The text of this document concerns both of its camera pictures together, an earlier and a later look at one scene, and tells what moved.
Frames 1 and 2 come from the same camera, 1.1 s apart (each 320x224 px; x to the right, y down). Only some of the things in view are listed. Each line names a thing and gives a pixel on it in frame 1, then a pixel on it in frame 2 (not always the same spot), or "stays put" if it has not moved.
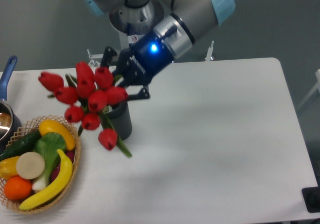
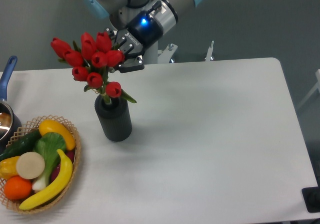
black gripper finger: [109, 52] -> [112, 33]
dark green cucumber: [25, 144] stays put
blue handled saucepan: [10, 122] stays put
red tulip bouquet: [93, 92] -> [93, 59]
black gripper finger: [143, 93] -> [135, 63]
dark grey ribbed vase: [121, 117] stays put
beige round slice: [30, 165] stays put
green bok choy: [47, 144] stays put
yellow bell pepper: [8, 167] stays put
